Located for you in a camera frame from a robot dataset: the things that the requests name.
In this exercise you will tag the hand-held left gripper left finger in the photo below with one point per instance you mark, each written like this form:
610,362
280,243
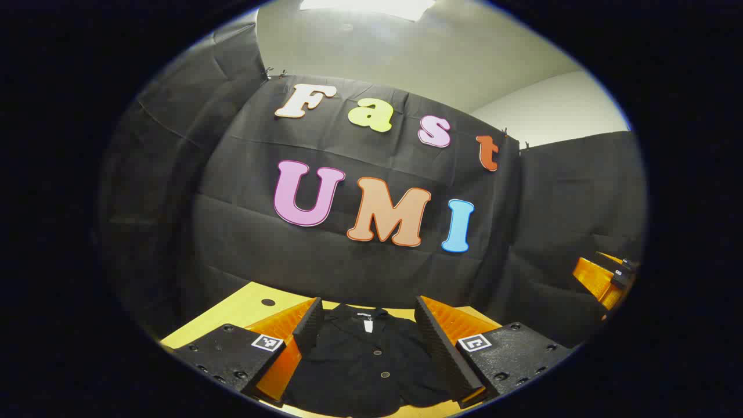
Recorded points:
307,328

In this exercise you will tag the black button shirt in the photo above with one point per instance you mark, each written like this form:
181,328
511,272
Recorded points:
360,371

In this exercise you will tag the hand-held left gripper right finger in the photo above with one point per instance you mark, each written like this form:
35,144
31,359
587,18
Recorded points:
441,348

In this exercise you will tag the ceiling light panel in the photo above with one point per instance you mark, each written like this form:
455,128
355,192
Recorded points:
365,7

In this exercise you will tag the black backdrop cloth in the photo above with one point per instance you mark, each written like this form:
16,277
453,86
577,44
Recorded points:
261,244

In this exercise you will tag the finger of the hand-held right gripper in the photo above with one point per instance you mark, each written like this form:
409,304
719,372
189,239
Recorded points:
612,256
589,281

